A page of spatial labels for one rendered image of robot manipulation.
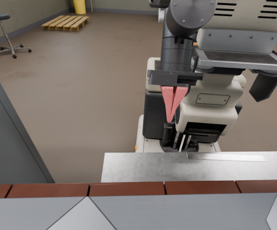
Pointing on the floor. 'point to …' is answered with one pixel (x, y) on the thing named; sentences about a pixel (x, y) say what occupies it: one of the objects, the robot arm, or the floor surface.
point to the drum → (79, 6)
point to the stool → (5, 33)
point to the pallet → (66, 23)
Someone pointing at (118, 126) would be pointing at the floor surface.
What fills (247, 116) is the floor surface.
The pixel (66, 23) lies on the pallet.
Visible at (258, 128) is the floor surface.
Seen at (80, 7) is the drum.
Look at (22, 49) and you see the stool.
